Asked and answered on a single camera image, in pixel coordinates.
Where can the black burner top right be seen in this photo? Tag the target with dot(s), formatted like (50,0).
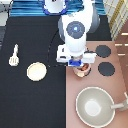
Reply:
(103,51)

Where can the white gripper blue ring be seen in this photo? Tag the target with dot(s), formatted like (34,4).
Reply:
(65,56)

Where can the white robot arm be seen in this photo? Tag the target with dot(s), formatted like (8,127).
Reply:
(73,29)

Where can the black burner lower right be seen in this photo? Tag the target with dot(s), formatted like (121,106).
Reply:
(106,69)

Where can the wooden slatted shelf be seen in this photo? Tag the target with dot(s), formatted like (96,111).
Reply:
(117,14)

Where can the cream toy spatula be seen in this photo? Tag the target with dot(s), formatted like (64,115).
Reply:
(14,60)

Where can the cream round plate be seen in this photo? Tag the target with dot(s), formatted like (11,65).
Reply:
(36,71)

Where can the black burner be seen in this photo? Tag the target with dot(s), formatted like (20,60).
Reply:
(103,51)
(106,69)

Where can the large grey frying pan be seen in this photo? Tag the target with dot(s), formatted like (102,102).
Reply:
(96,108)

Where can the blue white robot base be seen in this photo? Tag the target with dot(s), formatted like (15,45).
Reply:
(54,7)

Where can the pink toy stove board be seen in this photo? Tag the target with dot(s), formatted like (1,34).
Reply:
(114,85)

